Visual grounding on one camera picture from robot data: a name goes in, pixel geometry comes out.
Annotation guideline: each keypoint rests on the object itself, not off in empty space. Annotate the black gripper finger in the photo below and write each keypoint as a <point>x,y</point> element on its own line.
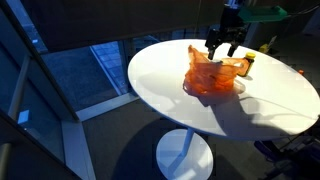
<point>232,49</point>
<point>211,51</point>

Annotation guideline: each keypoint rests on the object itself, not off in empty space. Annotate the yellow object behind table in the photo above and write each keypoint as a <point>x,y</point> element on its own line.
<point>264,48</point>

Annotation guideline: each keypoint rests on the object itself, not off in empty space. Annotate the orange plastic bag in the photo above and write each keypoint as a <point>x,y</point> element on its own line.
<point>205,76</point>

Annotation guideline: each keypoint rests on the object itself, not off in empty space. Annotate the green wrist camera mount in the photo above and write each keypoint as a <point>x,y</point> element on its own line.
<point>262,14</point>

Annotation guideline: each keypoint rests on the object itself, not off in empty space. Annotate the yellow cap vitamin bottle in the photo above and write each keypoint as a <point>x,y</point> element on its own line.
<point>247,64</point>

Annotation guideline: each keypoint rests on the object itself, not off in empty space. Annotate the white table pedestal base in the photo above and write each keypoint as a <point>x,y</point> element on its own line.
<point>182,154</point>

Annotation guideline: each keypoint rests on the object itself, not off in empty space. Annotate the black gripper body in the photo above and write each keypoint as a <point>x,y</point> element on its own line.
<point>232,28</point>

